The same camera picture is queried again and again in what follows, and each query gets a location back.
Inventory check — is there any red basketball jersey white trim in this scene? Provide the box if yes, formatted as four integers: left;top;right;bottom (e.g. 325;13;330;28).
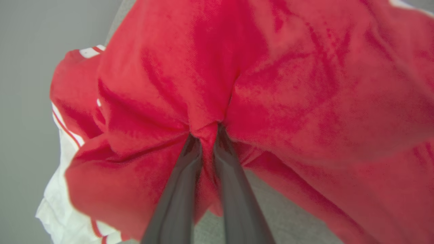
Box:
36;0;434;244

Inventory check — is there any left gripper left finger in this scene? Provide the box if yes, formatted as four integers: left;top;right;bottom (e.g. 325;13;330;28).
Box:
140;134;203;244

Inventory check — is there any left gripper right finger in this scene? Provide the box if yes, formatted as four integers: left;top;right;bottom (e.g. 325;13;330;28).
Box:
213;125;276;244

